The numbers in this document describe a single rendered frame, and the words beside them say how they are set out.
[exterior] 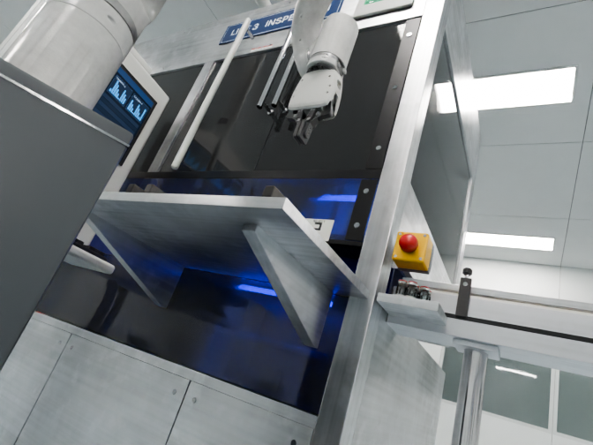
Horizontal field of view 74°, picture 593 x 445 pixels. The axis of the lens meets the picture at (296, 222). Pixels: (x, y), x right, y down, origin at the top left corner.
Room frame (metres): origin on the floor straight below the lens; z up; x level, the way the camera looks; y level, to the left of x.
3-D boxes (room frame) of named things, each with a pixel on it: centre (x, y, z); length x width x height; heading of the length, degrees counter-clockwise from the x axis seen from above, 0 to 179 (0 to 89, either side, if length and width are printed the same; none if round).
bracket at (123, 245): (1.05, 0.39, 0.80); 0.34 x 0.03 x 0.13; 145
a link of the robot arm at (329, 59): (0.68, 0.05, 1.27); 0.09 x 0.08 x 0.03; 55
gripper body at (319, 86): (0.68, 0.05, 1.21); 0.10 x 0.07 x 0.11; 55
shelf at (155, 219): (0.91, 0.17, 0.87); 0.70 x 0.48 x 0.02; 55
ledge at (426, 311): (0.85, -0.31, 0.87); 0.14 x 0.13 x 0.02; 145
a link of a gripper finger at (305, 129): (0.67, 0.03, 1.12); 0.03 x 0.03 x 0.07; 55
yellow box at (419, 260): (0.83, -0.28, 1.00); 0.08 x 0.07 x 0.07; 145
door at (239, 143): (1.27, 0.37, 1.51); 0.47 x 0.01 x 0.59; 55
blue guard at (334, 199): (1.43, 0.63, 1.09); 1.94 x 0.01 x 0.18; 55
